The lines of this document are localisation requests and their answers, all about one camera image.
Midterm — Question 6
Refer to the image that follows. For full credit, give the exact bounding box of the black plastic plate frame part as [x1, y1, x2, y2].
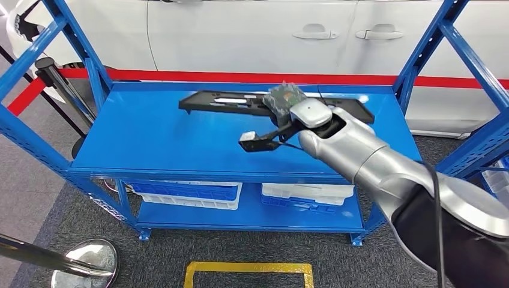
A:
[178, 90, 375, 125]

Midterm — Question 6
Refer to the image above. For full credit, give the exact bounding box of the blue metal shelf rack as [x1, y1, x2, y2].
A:
[0, 0, 509, 247]

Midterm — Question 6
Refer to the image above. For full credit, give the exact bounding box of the blue plastic bin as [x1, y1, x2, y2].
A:
[260, 195, 339, 214]
[127, 182, 240, 202]

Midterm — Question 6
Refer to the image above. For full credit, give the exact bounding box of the red barrier belt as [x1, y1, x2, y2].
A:
[7, 77, 46, 117]
[58, 68, 509, 90]

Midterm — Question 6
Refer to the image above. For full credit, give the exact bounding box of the white car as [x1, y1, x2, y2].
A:
[7, 0, 509, 140]

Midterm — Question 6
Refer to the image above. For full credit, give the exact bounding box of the thin black pole stand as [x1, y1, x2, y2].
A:
[0, 46, 90, 160]

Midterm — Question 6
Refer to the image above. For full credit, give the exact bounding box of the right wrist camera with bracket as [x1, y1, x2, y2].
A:
[238, 121, 303, 153]

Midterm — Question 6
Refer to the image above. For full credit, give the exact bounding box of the chrome stanchion post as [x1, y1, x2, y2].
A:
[34, 56, 98, 128]
[0, 233, 119, 288]

